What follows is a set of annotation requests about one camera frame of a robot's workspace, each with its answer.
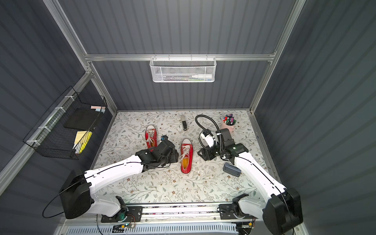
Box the red canvas sneaker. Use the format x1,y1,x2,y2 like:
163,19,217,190
145,125,158,148
180,138,194,174

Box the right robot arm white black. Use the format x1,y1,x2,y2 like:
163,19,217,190
198,129,303,235

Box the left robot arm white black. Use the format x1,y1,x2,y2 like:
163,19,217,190
59,139,179,219

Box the pink pen cup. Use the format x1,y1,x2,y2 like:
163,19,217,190
220,121,235,134

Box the grey rectangular box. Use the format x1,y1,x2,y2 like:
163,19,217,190
223,162,241,177

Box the pink sticky notes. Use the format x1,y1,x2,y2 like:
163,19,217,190
91,106,106,113

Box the yellow notepad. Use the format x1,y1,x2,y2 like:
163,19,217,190
73,131,92,154

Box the black notebook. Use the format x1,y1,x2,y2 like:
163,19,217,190
63,108,103,131

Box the aluminium mounting rail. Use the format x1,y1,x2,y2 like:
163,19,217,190
61,201,297,224

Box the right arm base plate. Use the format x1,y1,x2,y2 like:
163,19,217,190
217,204,255,220

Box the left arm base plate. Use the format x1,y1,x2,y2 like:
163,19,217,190
100,206,143,223

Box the white wire mesh basket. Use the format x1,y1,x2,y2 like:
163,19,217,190
149,58,217,83

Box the black wire wall basket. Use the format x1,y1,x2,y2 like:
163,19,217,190
23,89,107,160

